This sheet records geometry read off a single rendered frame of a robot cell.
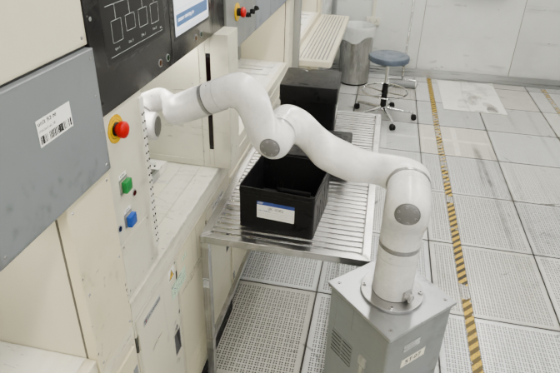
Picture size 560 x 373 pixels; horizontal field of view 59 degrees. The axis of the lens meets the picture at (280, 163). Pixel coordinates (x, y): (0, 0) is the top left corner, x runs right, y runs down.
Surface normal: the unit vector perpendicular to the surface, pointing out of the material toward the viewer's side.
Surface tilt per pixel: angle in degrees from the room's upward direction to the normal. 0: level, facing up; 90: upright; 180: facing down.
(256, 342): 0
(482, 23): 90
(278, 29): 90
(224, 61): 90
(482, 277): 0
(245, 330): 0
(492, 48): 90
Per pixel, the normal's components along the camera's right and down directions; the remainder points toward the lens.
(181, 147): -0.20, 0.46
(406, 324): 0.03, -0.88
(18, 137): 0.98, 0.12
